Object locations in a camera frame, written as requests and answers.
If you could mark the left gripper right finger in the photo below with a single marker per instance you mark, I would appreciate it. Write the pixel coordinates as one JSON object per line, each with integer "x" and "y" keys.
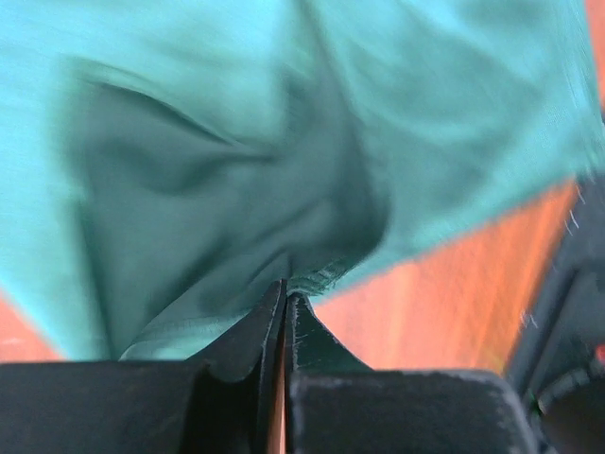
{"x": 337, "y": 404}

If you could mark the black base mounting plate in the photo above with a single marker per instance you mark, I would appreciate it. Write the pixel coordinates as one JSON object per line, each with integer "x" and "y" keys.
{"x": 558, "y": 365}

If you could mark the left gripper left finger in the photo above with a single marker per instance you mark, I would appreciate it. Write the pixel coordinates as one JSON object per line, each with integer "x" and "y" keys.
{"x": 224, "y": 399}

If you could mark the dark green cloth napkin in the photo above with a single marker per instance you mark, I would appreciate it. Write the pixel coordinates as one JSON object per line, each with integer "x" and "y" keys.
{"x": 162, "y": 162}

